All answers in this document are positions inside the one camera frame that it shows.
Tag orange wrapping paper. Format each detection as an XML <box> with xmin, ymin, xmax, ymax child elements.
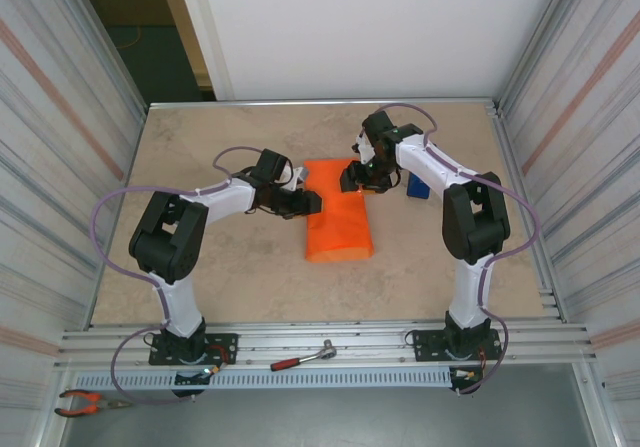
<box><xmin>302</xmin><ymin>158</ymin><xmax>376</xmax><ymax>264</ymax></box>

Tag blue tape dispenser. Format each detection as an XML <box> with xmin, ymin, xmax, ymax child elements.
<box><xmin>406</xmin><ymin>173</ymin><xmax>432</xmax><ymax>200</ymax></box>

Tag thin aluminium table rail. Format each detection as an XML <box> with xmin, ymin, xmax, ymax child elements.
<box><xmin>148</xmin><ymin>97</ymin><xmax>501</xmax><ymax>109</ymax></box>

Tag wide aluminium rail frame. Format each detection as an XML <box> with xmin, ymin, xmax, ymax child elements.
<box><xmin>54</xmin><ymin>319</ymin><xmax>599</xmax><ymax>368</ymax></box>

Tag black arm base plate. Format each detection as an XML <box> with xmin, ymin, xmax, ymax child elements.
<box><xmin>412</xmin><ymin>329</ymin><xmax>503</xmax><ymax>363</ymax></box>
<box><xmin>148</xmin><ymin>331</ymin><xmax>240</xmax><ymax>367</ymax></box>

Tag red-handled ratchet wrench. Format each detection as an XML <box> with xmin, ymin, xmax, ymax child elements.
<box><xmin>269</xmin><ymin>339</ymin><xmax>339</xmax><ymax>372</ymax></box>

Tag slotted grey cable duct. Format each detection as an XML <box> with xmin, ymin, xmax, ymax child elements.
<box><xmin>72</xmin><ymin>366</ymin><xmax>454</xmax><ymax>391</ymax></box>

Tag orange-handled pliers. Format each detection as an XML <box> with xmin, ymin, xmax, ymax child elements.
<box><xmin>53</xmin><ymin>389</ymin><xmax>135</xmax><ymax>418</ymax></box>

